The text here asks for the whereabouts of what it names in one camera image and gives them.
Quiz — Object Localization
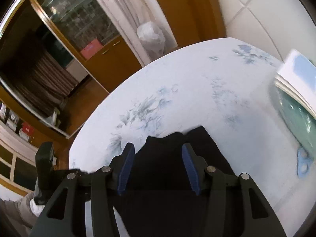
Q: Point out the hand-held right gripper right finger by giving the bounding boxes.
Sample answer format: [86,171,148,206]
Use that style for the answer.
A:
[181,143,287,237]

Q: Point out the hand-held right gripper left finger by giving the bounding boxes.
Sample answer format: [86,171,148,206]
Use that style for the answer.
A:
[30,142,136,237]

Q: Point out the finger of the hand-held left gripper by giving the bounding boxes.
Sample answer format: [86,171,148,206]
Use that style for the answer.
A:
[53,168,92,196]

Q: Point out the black garment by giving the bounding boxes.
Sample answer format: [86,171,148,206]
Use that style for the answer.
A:
[112,126,238,237]

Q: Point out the person's left forearm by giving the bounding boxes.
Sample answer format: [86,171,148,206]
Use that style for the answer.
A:
[0,192,45,236]

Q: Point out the red box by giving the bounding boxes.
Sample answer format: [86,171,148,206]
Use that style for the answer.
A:
[22,122,34,136]

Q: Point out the white floral tablecloth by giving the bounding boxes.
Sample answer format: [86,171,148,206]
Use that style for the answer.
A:
[69,37,316,237]

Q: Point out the wooden glass cabinet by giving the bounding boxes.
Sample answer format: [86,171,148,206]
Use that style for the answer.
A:
[0,0,144,139]

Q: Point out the teal ceramic bowl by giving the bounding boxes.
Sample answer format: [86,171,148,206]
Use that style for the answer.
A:
[272,83,316,151]

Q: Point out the pink box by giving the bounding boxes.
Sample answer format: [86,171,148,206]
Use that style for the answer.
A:
[80,39,103,60]

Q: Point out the white plastic bag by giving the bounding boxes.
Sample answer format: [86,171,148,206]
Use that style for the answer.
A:
[136,21,166,61]

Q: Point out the white curtain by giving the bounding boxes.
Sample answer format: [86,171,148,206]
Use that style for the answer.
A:
[83,0,177,68]

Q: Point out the blue handled scissors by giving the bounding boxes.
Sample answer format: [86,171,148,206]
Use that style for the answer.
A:
[296,146,314,180]

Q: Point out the wooden door frame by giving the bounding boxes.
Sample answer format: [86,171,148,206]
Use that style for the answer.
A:
[146,0,226,47]

